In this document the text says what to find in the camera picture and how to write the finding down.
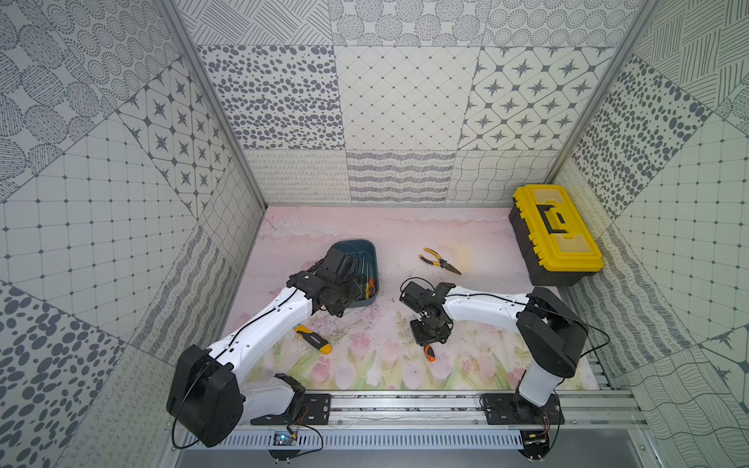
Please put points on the teal plastic storage box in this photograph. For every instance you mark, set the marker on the teal plastic storage box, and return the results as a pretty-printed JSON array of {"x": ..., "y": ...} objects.
[{"x": 353, "y": 248}]

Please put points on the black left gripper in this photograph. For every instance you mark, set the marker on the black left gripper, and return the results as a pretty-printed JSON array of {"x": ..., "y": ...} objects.
[{"x": 353, "y": 284}]

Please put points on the yellow handled needle-nose pliers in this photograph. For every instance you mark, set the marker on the yellow handled needle-nose pliers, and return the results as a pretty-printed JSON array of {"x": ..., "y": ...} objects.
[{"x": 438, "y": 261}]

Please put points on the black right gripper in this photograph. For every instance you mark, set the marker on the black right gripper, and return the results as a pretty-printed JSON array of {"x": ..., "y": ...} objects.
[{"x": 422, "y": 339}]

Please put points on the aluminium mounting rail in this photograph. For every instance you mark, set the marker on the aluminium mounting rail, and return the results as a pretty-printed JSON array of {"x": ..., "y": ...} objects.
[{"x": 598, "y": 409}]

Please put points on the yellow black toolbox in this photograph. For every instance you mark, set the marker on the yellow black toolbox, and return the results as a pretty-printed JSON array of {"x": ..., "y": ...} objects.
[{"x": 554, "y": 240}]

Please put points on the orange black handle screwdriver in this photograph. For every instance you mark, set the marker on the orange black handle screwdriver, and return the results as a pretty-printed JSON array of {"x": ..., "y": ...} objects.
[{"x": 429, "y": 353}]

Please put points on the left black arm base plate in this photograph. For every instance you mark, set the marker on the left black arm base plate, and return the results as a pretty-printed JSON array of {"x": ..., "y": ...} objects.
[{"x": 312, "y": 410}]

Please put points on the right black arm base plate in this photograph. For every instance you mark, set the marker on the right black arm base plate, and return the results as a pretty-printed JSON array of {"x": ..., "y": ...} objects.
[{"x": 511, "y": 409}]

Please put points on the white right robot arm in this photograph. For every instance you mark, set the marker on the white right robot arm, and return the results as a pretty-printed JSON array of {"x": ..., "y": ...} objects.
[{"x": 554, "y": 335}]

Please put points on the black yellow utility knife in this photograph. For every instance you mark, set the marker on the black yellow utility knife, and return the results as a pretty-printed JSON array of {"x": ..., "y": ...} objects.
[{"x": 314, "y": 339}]

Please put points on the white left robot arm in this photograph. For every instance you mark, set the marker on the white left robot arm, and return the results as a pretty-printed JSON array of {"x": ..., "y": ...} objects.
[{"x": 207, "y": 396}]

